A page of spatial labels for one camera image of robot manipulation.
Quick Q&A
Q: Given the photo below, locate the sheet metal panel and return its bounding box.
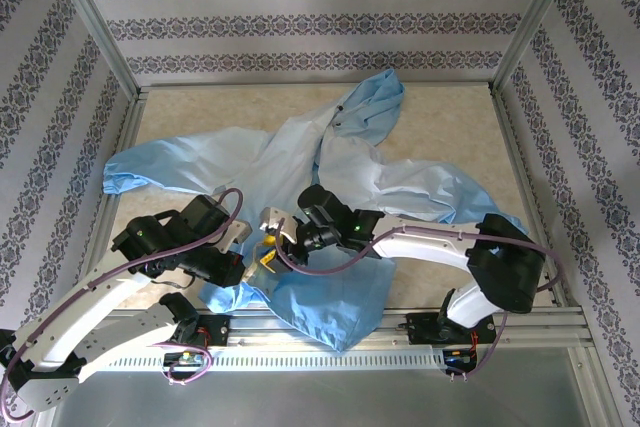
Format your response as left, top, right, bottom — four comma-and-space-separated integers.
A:
29, 346, 601, 427

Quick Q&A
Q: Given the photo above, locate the small right connector board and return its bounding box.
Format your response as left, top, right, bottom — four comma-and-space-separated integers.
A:
443, 348, 480, 367

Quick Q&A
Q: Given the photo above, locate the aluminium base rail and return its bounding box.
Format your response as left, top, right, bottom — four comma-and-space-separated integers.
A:
47, 310, 594, 348

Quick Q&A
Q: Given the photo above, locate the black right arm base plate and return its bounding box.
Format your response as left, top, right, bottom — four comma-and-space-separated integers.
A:
406, 311, 499, 346

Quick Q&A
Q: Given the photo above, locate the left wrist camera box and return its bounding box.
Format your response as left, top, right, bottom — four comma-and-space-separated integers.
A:
214, 219, 250, 253

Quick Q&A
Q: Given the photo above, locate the aluminium table side rail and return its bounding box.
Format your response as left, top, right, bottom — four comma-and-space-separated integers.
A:
492, 89, 571, 308
69, 89, 151, 311

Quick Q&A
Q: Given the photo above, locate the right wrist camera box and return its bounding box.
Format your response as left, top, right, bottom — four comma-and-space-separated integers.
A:
257, 205, 299, 241

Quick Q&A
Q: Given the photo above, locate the small left connector board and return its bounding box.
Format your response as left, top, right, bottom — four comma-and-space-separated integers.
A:
163, 351, 209, 369

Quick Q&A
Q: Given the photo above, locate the slotted metal cable duct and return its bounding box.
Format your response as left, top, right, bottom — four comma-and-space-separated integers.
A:
67, 349, 446, 373

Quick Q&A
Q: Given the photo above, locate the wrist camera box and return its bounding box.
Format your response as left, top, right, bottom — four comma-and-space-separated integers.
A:
214, 219, 250, 253
257, 205, 299, 241

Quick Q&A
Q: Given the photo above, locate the small connector board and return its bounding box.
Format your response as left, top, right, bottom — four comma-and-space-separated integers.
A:
443, 348, 480, 367
163, 351, 209, 369

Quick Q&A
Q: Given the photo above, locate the aluminium frame post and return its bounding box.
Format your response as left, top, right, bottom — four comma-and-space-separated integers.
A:
42, 0, 149, 101
489, 0, 589, 96

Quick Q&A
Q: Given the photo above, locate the light blue zip jacket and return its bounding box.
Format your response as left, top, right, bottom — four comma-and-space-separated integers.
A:
102, 69, 526, 354

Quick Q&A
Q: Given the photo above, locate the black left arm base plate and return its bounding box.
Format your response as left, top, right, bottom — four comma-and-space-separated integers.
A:
141, 314, 232, 348

